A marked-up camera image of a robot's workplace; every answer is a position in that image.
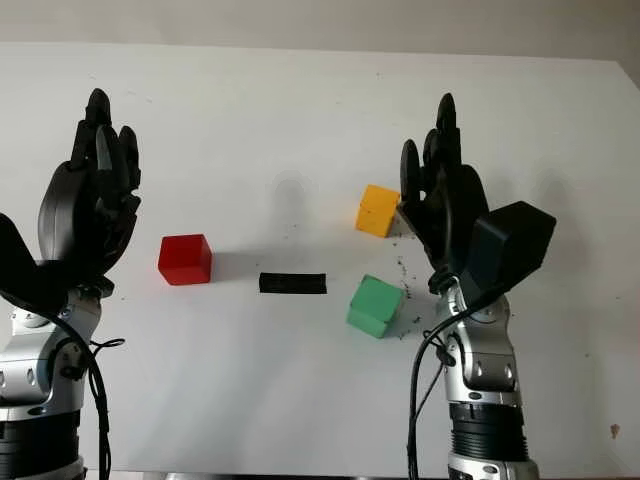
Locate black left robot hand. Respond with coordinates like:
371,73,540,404
38,88,144,290

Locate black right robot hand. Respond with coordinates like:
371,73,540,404
398,92,491,295

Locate yellow cube block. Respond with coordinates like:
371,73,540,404
354,184,402,238

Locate green cube block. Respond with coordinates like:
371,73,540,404
346,274,406,341

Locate red cube block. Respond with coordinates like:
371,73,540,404
157,233,213,287

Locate black flat rectangular block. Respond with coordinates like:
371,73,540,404
258,271,328,296

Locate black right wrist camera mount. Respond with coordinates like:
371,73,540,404
457,200,558,307

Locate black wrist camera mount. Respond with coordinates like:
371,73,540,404
0,212,119,321
457,200,558,307

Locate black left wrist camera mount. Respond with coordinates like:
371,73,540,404
0,212,119,321

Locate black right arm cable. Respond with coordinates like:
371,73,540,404
405,279,509,480

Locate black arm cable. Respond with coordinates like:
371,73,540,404
0,287,126,480
405,279,509,480

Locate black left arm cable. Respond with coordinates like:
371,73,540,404
0,287,126,480

